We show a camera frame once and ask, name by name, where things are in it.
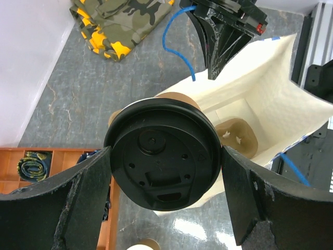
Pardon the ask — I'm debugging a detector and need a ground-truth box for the checkered paper takeout bag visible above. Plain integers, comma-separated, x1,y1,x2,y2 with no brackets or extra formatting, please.
153,5,333,218

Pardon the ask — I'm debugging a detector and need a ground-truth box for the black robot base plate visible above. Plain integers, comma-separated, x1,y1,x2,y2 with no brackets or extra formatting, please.
278,2,333,193

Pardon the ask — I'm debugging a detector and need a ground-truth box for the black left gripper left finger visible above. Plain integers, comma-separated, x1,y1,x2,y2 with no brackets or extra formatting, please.
1,147,111,249

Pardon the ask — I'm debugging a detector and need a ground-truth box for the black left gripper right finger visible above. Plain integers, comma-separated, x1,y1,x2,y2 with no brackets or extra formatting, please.
221,146,332,249

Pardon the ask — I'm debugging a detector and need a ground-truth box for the camouflage cloth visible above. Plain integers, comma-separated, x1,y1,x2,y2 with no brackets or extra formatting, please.
70,0,174,62

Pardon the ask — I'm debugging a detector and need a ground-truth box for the paper cup front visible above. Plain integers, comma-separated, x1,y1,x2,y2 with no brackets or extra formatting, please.
108,92,224,209

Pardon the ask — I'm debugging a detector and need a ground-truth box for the green blue rolled sock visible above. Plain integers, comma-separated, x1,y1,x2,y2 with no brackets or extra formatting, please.
17,151,52,183

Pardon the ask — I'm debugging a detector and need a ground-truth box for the paper cup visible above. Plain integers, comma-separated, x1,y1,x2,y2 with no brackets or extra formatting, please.
127,239,161,250
108,92,224,209

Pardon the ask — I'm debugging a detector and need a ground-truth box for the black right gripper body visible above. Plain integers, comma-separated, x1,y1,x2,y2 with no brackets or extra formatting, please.
180,1,267,35

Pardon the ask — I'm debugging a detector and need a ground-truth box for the orange compartment tray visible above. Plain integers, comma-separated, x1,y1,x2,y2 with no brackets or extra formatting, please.
1,148,119,249

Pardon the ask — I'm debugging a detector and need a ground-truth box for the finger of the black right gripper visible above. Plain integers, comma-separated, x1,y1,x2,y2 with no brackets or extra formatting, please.
187,11,209,69
208,17,254,80

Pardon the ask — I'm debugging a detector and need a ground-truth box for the paper cup near tray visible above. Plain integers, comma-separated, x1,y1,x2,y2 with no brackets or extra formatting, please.
127,239,161,250

